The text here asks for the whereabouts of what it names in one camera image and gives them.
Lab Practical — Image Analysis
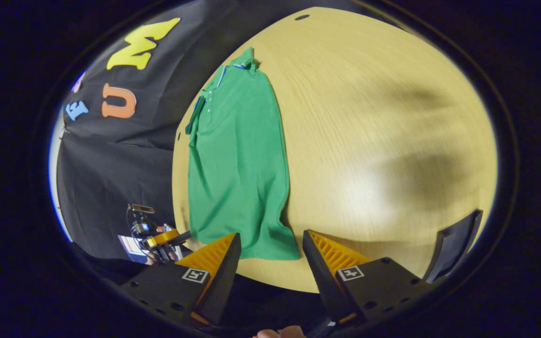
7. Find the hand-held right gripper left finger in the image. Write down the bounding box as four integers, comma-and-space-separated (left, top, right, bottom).
119, 232, 243, 327

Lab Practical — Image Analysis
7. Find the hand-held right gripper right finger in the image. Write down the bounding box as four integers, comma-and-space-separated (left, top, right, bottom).
302, 229, 434, 328

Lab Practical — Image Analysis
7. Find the green T-shirt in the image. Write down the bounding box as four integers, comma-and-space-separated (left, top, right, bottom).
185, 47, 301, 261

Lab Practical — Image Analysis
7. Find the white printed banner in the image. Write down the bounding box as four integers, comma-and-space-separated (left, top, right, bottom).
117, 234, 148, 257

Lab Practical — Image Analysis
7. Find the black backdrop cloth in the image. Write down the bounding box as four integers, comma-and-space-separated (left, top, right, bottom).
54, 0, 271, 263

